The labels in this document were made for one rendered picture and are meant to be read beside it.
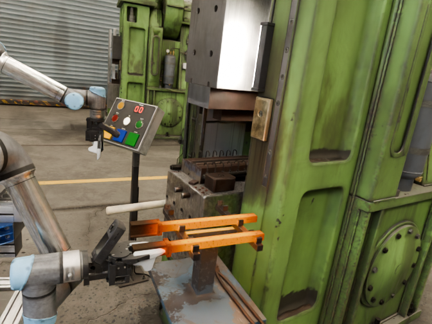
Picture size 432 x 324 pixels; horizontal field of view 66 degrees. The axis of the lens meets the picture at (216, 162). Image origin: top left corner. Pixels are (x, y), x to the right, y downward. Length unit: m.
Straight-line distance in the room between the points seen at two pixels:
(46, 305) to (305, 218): 1.09
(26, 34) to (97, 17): 1.67
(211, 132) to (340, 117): 0.69
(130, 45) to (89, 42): 3.10
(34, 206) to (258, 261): 0.95
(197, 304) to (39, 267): 0.53
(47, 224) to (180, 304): 0.49
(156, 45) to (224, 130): 4.53
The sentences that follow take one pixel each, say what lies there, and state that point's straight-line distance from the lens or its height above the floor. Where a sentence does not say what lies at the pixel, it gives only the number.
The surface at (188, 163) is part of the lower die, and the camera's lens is 1.68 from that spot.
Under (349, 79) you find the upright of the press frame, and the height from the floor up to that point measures 1.47.
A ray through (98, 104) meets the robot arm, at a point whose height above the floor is 1.21.
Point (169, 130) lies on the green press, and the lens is 6.53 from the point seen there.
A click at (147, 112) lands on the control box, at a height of 1.16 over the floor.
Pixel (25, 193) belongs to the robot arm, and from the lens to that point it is 1.00.
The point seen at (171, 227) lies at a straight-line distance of 1.08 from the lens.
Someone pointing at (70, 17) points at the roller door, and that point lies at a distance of 9.36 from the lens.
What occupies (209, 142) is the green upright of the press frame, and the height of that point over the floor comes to 1.05.
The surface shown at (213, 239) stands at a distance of 1.01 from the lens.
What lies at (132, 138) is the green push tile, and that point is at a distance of 1.94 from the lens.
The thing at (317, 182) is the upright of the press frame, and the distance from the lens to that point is 1.47.
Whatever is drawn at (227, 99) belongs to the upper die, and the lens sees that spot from 1.55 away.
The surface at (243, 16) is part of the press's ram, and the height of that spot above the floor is 1.67.
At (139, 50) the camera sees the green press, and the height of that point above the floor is 1.56.
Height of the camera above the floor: 1.46
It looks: 16 degrees down
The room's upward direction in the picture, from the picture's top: 7 degrees clockwise
